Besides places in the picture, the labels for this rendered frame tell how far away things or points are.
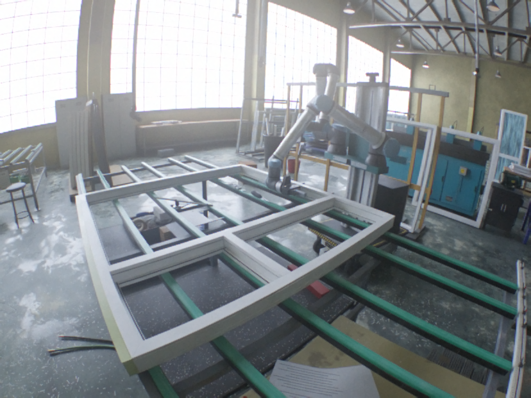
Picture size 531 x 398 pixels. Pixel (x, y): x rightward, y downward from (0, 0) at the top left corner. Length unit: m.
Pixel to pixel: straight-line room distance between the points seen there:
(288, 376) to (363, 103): 2.25
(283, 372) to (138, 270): 0.66
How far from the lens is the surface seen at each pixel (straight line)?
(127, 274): 1.08
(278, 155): 1.99
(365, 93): 2.58
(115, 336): 0.80
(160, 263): 1.10
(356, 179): 2.66
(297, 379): 1.01
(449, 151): 5.00
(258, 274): 1.04
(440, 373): 1.20
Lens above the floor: 1.50
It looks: 20 degrees down
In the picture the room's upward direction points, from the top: 2 degrees clockwise
